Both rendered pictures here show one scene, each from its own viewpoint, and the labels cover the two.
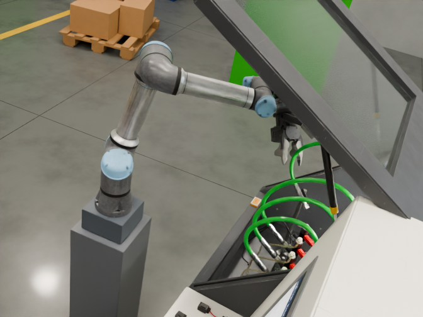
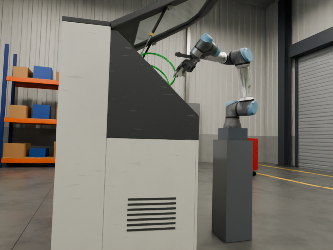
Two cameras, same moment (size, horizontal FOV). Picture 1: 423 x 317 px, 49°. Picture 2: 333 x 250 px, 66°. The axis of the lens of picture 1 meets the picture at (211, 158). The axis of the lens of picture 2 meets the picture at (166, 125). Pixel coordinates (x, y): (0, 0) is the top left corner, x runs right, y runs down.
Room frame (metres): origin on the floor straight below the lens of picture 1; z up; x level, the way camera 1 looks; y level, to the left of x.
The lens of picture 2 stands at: (2.95, -1.30, 0.79)
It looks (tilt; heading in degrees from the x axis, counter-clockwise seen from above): 3 degrees up; 148
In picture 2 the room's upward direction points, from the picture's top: 2 degrees clockwise
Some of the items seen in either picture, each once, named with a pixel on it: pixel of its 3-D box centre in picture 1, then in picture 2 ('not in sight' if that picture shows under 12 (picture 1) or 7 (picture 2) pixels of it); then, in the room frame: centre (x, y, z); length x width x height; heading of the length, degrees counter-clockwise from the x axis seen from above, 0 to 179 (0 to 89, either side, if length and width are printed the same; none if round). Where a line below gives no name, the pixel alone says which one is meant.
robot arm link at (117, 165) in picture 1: (116, 170); (233, 108); (1.40, 0.34, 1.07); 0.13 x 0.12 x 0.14; 12
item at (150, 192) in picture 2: not in sight; (144, 192); (1.23, -0.40, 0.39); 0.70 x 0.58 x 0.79; 160
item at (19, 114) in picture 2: not in sight; (64, 109); (-4.42, 0.03, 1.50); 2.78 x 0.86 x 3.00; 76
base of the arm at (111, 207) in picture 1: (114, 195); (232, 122); (1.39, 0.34, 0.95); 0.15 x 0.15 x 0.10
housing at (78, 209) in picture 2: not in sight; (90, 142); (0.76, -0.69, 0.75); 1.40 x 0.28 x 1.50; 160
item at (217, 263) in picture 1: (230, 248); not in sight; (1.32, -0.15, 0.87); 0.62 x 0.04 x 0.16; 160
